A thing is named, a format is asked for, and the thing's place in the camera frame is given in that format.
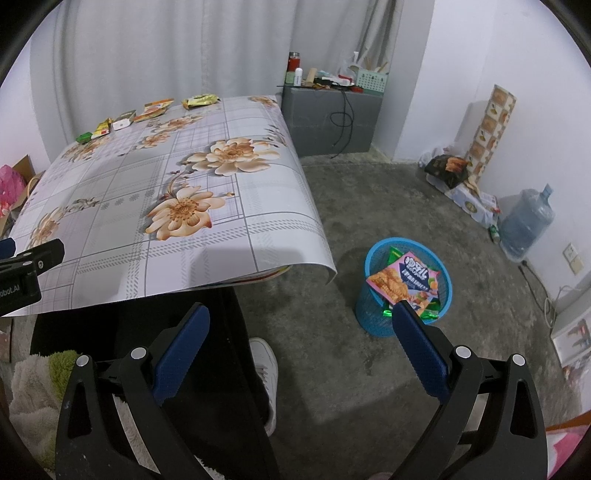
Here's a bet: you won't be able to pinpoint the fuzzy green white blanket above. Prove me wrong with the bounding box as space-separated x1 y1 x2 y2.
9 349 80 472

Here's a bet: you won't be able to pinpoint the grey cabinet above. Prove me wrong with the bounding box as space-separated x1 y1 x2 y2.
281 85 384 158

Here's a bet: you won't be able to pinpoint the black cable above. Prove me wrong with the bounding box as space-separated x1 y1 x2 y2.
329 88 354 160

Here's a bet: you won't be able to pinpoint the white plastic bag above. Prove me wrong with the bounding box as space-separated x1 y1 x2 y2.
418 145 456 169

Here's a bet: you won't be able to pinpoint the white appliance box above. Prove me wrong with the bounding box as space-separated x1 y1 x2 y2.
551 305 591 366

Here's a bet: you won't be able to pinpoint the yellow snack packet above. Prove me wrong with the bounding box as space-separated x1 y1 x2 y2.
181 93 221 111

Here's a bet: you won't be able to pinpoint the clear water jug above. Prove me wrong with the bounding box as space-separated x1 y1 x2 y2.
499 184 555 262

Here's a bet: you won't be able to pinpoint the pink plastic bag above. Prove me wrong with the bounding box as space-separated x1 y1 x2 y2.
0 165 27 209

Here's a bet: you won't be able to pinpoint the green storage basket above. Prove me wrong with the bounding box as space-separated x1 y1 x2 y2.
355 67 389 96

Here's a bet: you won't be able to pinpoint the pink cloth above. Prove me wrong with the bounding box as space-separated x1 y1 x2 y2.
545 413 591 480

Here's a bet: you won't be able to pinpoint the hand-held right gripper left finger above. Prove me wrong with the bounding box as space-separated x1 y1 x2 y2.
55 302 211 480

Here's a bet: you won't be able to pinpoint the black snack bag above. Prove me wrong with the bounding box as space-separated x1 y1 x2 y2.
425 156 474 188

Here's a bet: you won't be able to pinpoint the person's black pants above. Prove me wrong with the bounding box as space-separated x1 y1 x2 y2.
30 286 278 480

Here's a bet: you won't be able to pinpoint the wall socket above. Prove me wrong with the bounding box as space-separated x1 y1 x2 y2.
564 243 585 276

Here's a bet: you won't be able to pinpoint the orange sachet packet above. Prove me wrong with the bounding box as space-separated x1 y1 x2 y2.
134 98 175 123

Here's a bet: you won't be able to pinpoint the white printed carton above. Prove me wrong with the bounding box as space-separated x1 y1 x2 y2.
445 182 500 225

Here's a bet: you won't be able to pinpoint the white cable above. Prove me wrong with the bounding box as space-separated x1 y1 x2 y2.
519 261 574 325

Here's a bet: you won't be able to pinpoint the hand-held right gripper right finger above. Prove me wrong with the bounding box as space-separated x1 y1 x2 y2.
392 300 548 480

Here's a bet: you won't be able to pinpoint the white curtain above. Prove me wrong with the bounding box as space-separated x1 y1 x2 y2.
28 0 435 139

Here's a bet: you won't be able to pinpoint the blue mesh basket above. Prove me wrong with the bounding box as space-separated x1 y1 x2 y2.
355 237 453 335

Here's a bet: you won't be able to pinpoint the white shoe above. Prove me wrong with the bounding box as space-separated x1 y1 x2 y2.
249 337 280 437

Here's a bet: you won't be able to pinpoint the floral tablecloth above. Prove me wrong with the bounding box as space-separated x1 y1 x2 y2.
9 95 338 317

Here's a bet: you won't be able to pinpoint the tile-patterned roll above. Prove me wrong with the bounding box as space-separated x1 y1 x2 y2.
466 84 517 179

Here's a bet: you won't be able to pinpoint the cardboard box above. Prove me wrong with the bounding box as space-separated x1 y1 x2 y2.
0 154 38 241

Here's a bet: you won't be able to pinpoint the orange pink snack bag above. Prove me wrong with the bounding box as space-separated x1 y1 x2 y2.
366 251 441 319

